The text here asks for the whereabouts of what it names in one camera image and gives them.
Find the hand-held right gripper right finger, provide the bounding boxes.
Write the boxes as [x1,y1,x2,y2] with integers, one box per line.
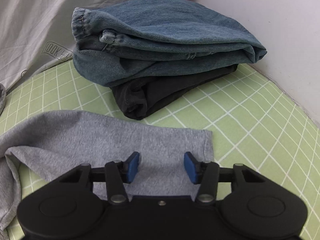
[183,151,267,205]

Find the folded blue jeans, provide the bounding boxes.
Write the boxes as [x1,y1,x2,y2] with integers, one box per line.
[71,0,267,87]

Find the carrot printed grey sheet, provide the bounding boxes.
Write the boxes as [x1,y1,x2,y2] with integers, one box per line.
[0,0,187,92]

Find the folded black pants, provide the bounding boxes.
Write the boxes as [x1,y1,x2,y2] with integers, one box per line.
[112,64,238,120]

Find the green checked bed sheet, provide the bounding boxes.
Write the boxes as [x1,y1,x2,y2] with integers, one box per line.
[0,61,320,240]

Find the grey zip hoodie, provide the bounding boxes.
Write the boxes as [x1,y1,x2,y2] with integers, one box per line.
[0,84,213,232]

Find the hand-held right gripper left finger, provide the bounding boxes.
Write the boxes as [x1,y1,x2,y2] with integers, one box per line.
[59,151,140,205]

